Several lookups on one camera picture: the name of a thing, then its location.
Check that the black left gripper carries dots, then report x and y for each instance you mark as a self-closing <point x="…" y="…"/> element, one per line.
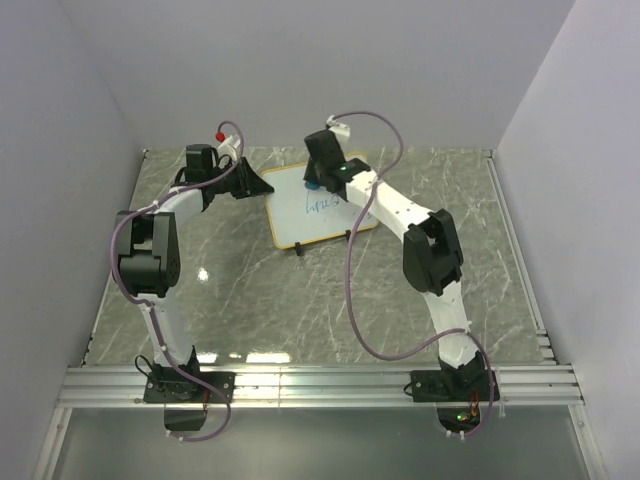
<point x="249" y="183"/>

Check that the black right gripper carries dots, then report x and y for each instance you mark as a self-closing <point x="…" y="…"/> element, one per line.
<point x="309" y="175"/>

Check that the yellow framed whiteboard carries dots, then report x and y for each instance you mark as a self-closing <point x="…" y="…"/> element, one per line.
<point x="299" y="216"/>

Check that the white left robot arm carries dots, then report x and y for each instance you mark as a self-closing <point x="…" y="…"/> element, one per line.
<point x="145" y="253"/>

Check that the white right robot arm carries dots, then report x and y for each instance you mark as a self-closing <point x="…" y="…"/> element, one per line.
<point x="431" y="253"/>

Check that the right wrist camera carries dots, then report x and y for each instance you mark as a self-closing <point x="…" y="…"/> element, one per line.
<point x="341" y="131"/>

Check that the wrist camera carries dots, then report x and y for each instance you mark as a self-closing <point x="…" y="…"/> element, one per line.
<point x="341" y="131"/>
<point x="229" y="145"/>

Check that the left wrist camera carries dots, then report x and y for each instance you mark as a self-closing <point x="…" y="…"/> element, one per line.
<point x="229" y="145"/>

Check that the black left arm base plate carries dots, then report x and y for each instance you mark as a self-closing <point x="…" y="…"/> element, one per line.
<point x="175" y="389"/>

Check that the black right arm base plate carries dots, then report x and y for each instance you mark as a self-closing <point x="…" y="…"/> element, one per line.
<point x="438" y="386"/>

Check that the aluminium right side rail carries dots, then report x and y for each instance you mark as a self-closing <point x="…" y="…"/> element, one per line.
<point x="542" y="336"/>

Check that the aluminium front mounting rail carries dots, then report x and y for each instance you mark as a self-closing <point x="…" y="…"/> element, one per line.
<point x="375" y="385"/>

